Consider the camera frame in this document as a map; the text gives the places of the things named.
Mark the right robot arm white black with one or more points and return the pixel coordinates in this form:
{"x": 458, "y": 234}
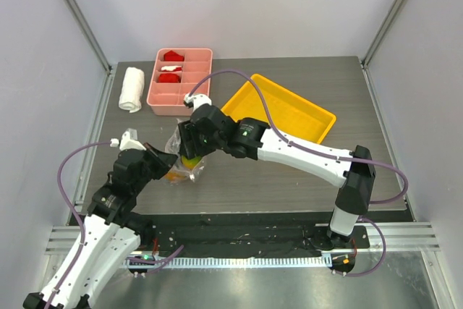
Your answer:
{"x": 351, "y": 172}

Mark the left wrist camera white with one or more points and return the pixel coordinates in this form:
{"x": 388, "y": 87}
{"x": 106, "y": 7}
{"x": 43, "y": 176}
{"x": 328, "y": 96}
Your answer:
{"x": 128, "y": 141}

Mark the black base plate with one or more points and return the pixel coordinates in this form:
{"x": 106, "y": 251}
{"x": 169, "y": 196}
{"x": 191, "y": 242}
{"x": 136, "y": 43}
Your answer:
{"x": 251, "y": 234}

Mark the white red fake food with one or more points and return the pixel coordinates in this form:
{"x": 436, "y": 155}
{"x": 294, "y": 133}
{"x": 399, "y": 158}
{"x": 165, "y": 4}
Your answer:
{"x": 171, "y": 68}

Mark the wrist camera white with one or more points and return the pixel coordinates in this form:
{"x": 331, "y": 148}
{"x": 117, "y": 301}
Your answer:
{"x": 128, "y": 141}
{"x": 195, "y": 101}

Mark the red fake food lower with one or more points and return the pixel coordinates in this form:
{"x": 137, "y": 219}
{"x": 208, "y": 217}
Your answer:
{"x": 169, "y": 77}

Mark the red fake food top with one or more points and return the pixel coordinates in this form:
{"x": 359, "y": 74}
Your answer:
{"x": 173, "y": 56}

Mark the white slotted cable duct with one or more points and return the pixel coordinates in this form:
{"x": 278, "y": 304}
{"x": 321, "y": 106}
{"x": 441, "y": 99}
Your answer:
{"x": 323, "y": 261}

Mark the clear zip top bag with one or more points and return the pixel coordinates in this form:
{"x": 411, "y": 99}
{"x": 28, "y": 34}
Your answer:
{"x": 178, "y": 172}

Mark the pink divided organizer tray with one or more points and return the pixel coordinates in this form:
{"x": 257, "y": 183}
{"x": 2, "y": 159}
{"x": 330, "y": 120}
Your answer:
{"x": 176, "y": 72}

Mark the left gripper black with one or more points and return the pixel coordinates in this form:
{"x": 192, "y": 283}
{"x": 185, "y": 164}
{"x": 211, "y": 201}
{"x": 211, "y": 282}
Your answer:
{"x": 165, "y": 161}

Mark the rolled white towel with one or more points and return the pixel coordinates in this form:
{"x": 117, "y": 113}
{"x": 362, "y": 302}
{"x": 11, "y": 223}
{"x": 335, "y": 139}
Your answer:
{"x": 132, "y": 90}

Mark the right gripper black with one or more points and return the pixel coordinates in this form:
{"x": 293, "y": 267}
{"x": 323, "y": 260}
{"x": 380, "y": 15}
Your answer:
{"x": 189, "y": 141}

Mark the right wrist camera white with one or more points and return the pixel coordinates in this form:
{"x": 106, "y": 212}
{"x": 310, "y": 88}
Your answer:
{"x": 195, "y": 101}

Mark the yellow plastic tray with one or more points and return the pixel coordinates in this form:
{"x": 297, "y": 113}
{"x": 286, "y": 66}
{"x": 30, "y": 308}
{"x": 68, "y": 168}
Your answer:
{"x": 290, "y": 112}

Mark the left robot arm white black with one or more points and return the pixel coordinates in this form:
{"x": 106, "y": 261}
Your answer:
{"x": 109, "y": 233}

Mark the fake mango orange green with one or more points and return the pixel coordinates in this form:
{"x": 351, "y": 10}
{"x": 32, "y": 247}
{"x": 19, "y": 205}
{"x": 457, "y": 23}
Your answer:
{"x": 190, "y": 163}

